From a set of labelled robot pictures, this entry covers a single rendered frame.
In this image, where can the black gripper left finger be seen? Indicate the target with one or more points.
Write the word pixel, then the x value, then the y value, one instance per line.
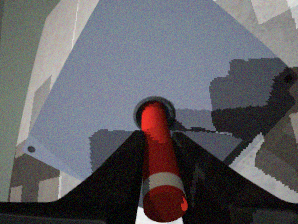
pixel 109 196

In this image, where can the red peg with white band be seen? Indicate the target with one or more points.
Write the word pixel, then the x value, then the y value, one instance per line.
pixel 163 193

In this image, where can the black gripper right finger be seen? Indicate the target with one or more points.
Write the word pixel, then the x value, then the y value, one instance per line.
pixel 218 195

